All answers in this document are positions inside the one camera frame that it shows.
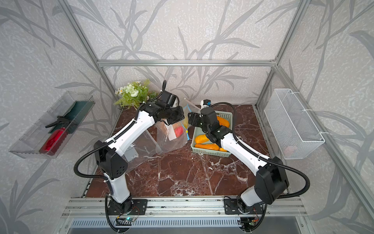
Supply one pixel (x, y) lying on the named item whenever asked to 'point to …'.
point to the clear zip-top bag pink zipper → (189, 106)
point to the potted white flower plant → (132, 95)
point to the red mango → (178, 131)
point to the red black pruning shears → (60, 120)
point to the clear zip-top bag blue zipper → (170, 137)
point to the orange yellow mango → (201, 138)
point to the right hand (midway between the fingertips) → (192, 114)
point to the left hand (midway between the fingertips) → (186, 116)
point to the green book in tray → (75, 116)
